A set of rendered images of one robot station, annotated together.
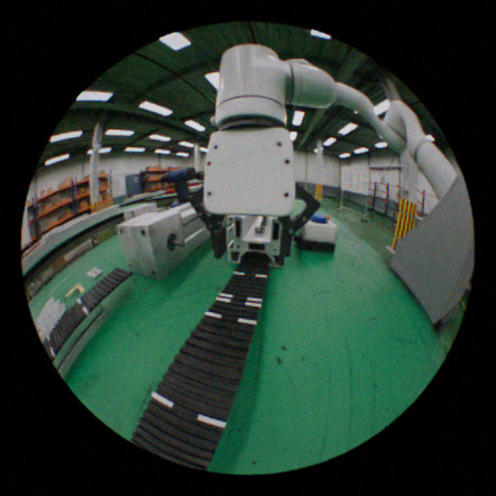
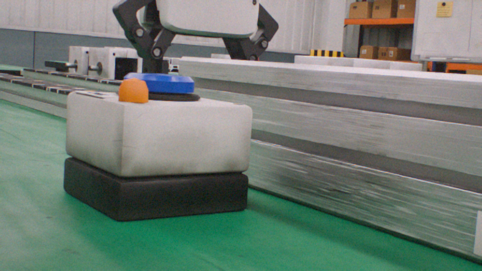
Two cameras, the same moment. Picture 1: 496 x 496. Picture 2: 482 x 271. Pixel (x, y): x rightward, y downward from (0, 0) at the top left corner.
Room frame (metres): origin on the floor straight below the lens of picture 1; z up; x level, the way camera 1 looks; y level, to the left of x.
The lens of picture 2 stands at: (0.62, -0.41, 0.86)
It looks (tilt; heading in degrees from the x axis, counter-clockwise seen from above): 6 degrees down; 132
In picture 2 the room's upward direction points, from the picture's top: 4 degrees clockwise
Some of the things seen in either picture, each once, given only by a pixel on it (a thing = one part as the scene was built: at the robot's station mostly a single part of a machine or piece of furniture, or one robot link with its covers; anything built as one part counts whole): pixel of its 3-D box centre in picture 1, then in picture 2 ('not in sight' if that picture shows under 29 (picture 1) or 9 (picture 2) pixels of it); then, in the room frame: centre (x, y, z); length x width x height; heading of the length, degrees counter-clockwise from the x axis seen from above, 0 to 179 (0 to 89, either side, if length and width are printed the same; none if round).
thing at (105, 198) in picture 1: (93, 198); not in sight; (5.58, 8.95, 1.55); 2.83 x 0.98 x 3.10; 169
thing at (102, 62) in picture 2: not in sight; (111, 69); (-0.65, 0.50, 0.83); 0.11 x 0.10 x 0.10; 82
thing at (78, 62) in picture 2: not in sight; (87, 66); (-0.78, 0.52, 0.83); 0.11 x 0.10 x 0.10; 75
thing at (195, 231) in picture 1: (226, 204); not in sight; (0.67, 0.09, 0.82); 0.80 x 0.10 x 0.09; 168
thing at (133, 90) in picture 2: not in sight; (133, 89); (0.35, -0.20, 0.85); 0.01 x 0.01 x 0.01
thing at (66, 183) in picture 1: (54, 214); not in sight; (2.63, 9.51, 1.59); 2.83 x 0.98 x 3.17; 169
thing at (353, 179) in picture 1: (354, 192); not in sight; (4.85, -3.92, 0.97); 1.51 x 0.50 x 1.95; 9
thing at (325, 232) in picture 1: (313, 232); (168, 147); (0.33, -0.16, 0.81); 0.10 x 0.08 x 0.06; 78
